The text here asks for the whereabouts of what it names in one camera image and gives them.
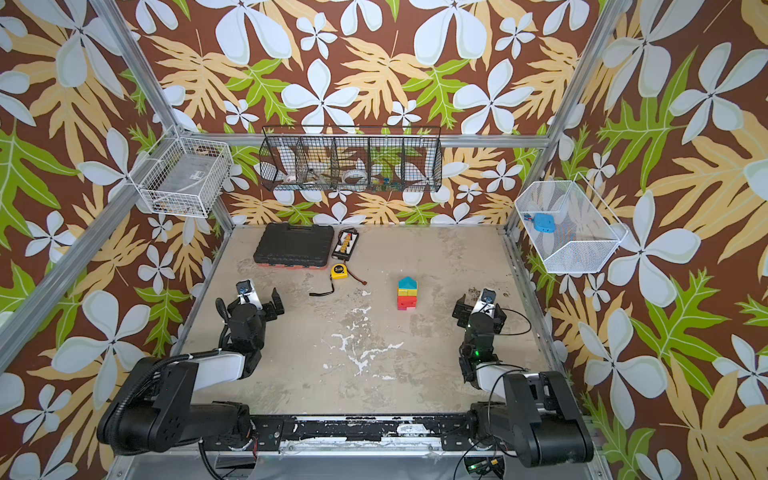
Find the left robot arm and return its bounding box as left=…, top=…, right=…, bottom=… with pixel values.
left=97, top=281, right=285, bottom=456

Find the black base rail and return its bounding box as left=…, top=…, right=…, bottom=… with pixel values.
left=251, top=413, right=503, bottom=456

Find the blue object in basket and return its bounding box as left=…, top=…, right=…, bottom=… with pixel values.
left=530, top=213, right=557, bottom=234

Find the black wire basket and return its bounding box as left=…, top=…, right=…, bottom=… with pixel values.
left=256, top=125, right=444, bottom=192

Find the black tool case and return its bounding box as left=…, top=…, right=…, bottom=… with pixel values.
left=253, top=223, right=335, bottom=269

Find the white wire basket left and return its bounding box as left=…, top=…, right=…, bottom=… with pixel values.
left=130, top=129, right=233, bottom=218

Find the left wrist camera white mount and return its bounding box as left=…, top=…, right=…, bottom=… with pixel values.
left=235, top=279, right=262, bottom=310

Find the teal block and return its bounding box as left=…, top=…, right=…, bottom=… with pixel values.
left=397, top=276, right=418, bottom=290

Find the red block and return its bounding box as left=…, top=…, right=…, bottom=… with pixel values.
left=397, top=296, right=418, bottom=311

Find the white mesh basket right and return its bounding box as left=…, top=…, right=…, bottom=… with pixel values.
left=515, top=180, right=628, bottom=276

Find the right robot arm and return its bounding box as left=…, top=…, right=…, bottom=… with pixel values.
left=452, top=289, right=595, bottom=468

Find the yellow tape measure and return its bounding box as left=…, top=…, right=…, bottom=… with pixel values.
left=309, top=263, right=367, bottom=298

